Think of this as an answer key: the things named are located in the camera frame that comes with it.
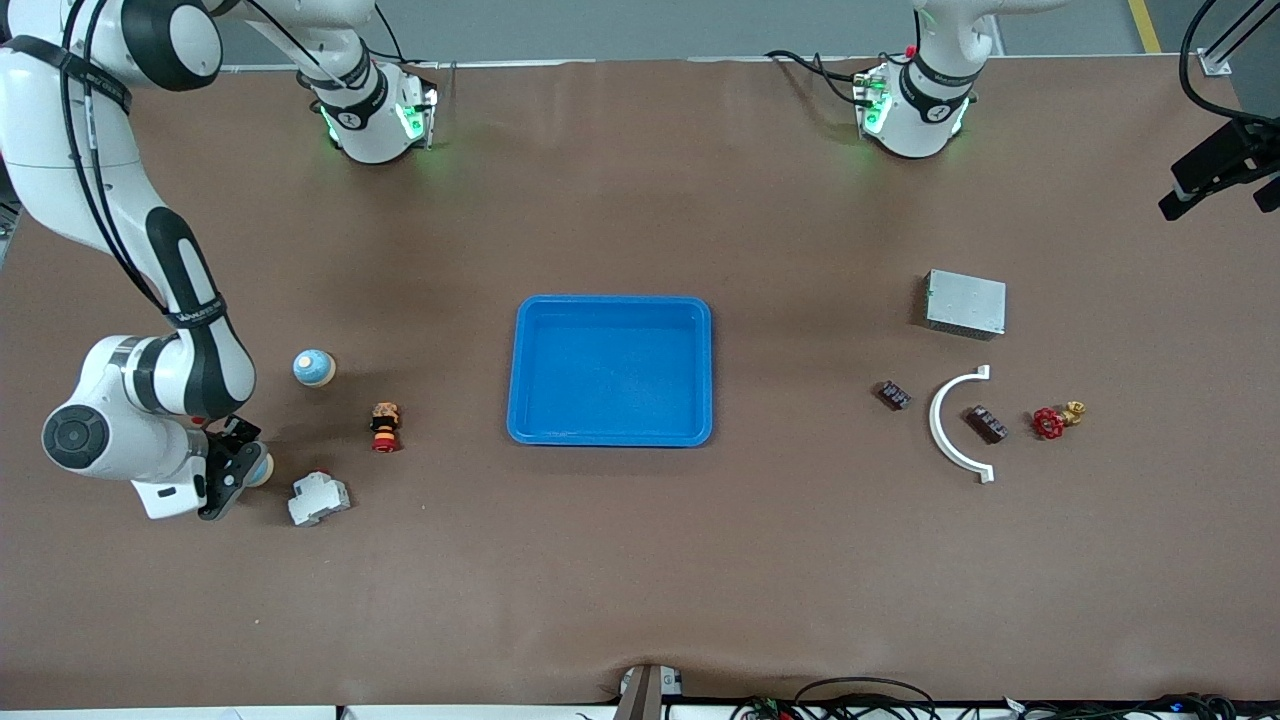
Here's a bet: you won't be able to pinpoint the white circuit breaker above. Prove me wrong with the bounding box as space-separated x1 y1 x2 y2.
286 468 353 529

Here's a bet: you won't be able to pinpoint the silver metal box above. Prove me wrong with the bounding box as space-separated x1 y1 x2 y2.
923 268 1008 343

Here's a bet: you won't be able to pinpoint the brass valve with red handwheel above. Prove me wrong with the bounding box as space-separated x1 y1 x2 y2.
1031 400 1088 443

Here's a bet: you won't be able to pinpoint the blue plastic tray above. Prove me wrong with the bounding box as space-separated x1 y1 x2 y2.
506 294 714 448

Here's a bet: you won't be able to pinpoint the aluminium frame strut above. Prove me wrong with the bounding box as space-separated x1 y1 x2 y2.
1197 0 1280 79

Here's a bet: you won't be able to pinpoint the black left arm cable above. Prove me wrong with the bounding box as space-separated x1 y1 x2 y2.
1180 0 1251 126

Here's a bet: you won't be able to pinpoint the orange black push button switch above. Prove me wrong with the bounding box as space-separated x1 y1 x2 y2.
369 401 404 454

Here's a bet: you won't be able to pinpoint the white curved plastic bracket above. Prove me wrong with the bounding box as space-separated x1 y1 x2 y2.
928 364 997 486

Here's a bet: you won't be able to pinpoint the black base power cable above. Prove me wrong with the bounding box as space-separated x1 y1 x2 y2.
765 48 881 106
375 10 441 96

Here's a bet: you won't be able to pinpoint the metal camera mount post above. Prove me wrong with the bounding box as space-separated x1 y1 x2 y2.
613 663 684 720

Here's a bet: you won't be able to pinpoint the tangled black cables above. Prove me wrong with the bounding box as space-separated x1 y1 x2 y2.
1000 690 1280 720

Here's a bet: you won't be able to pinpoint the black looped cable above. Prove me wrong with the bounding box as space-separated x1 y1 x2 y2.
795 677 939 720

